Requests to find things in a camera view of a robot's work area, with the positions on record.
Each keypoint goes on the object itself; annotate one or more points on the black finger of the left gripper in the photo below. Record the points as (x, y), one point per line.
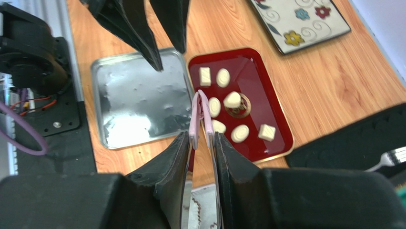
(172, 14)
(126, 19)

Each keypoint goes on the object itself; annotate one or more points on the green square plate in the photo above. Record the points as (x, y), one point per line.
(400, 188)

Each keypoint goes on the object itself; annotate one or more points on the silver tin lid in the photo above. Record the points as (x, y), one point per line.
(135, 104)

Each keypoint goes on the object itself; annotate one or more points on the white rectangular chocolate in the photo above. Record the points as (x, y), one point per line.
(205, 76)
(267, 132)

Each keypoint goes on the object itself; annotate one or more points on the floral square plate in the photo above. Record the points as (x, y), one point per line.
(297, 24)

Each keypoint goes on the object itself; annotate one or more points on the pink metal tin box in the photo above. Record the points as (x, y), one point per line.
(202, 210)

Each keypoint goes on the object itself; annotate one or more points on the white heart chocolate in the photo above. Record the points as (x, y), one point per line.
(232, 100)
(218, 126)

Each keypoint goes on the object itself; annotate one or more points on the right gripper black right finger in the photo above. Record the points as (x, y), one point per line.
(235, 175)

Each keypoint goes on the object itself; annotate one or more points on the red lacquer tray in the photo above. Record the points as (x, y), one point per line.
(259, 105)

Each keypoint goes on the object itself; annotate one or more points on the silver fork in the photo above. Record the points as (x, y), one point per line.
(390, 159)

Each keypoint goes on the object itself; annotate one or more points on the white oval chocolate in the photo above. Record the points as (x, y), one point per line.
(223, 78)
(214, 107)
(240, 133)

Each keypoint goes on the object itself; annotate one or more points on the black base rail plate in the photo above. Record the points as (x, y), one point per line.
(62, 122)

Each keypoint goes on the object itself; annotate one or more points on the black cloth placemat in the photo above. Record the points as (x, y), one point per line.
(357, 146)

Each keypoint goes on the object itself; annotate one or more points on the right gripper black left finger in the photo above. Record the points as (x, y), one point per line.
(159, 187)

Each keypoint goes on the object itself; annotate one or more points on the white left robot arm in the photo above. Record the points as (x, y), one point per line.
(28, 51)

